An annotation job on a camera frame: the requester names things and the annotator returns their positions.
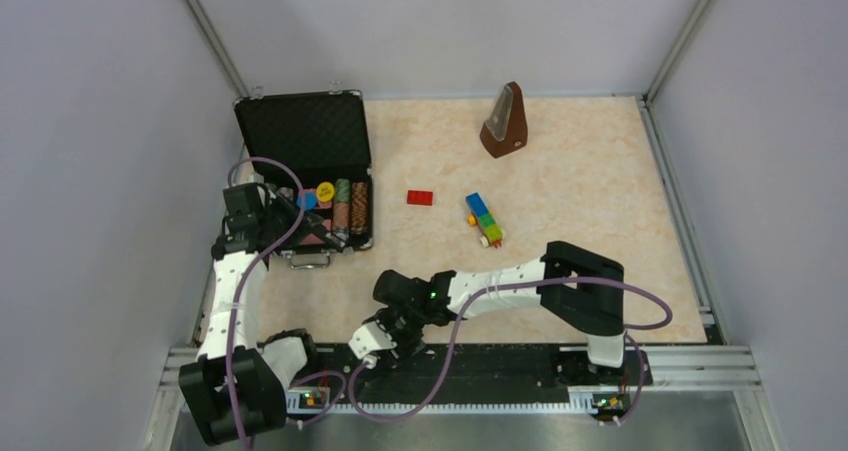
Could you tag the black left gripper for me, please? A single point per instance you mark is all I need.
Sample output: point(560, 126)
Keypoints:
point(292, 210)

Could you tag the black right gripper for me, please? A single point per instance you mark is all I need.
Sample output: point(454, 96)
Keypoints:
point(405, 347)

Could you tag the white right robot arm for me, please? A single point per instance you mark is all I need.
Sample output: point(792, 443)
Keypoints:
point(577, 286)

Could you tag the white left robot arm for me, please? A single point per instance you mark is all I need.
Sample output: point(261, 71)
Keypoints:
point(238, 315)

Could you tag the black poker chip case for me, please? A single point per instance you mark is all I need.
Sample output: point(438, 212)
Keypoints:
point(321, 137)

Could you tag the colourful toy brick train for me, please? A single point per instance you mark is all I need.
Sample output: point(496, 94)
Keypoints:
point(480, 217)

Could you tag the red toy brick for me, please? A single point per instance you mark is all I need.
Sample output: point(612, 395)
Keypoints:
point(420, 198)

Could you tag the brown wooden metronome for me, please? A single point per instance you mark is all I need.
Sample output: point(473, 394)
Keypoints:
point(506, 129)

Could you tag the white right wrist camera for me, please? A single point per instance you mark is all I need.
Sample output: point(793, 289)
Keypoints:
point(369, 339)

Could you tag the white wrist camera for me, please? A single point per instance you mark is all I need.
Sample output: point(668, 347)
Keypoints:
point(253, 179)
point(369, 339)

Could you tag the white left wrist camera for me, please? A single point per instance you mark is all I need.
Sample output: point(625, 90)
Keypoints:
point(253, 179)

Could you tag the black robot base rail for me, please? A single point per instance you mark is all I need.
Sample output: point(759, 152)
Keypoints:
point(464, 379)

